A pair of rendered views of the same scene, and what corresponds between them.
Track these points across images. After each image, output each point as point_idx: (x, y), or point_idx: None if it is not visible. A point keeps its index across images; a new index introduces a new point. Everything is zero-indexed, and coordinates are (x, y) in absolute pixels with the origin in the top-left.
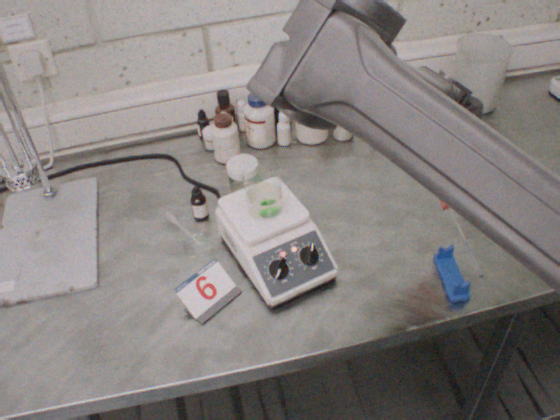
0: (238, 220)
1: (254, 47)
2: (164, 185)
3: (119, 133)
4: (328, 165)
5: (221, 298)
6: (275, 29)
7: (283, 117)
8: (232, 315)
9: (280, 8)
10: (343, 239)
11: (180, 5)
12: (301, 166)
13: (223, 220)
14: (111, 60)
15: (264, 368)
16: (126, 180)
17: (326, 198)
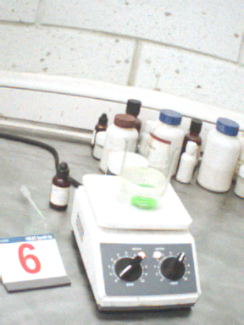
0: (99, 199)
1: (181, 79)
2: (33, 167)
3: (15, 114)
4: (221, 212)
5: (42, 278)
6: (206, 69)
7: (191, 145)
8: (47, 299)
9: (216, 52)
10: (214, 275)
11: (124, 13)
12: (193, 203)
13: (80, 200)
14: (40, 42)
15: None
16: (0, 151)
17: (210, 236)
